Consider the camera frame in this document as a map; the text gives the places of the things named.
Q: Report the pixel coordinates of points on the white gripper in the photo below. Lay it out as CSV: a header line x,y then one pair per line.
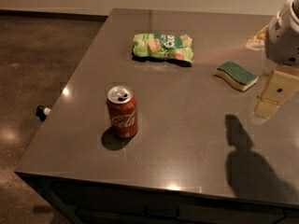
x,y
282,39

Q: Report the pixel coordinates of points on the green rice chip bag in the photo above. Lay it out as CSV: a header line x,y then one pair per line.
x,y
160,47

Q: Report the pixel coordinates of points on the red coke can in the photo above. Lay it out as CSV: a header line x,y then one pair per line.
x,y
122,110

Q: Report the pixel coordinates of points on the green and yellow sponge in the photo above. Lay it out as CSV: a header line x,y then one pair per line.
x,y
236,76

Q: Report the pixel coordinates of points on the snack packet at table edge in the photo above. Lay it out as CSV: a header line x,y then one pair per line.
x,y
257,41

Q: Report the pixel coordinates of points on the black and white floor object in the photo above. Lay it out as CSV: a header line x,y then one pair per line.
x,y
42,112

